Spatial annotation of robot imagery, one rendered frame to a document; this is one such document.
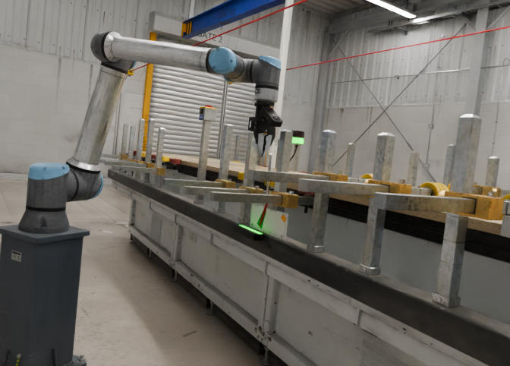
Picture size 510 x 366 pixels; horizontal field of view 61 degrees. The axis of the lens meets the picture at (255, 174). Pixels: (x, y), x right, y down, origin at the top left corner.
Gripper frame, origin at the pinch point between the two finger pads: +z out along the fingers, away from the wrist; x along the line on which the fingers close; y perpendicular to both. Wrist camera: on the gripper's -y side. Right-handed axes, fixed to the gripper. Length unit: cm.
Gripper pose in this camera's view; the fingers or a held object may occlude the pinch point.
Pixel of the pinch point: (262, 153)
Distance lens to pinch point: 165.0
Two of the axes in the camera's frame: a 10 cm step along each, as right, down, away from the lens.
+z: -1.1, 9.9, 0.5
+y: -5.0, -1.0, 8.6
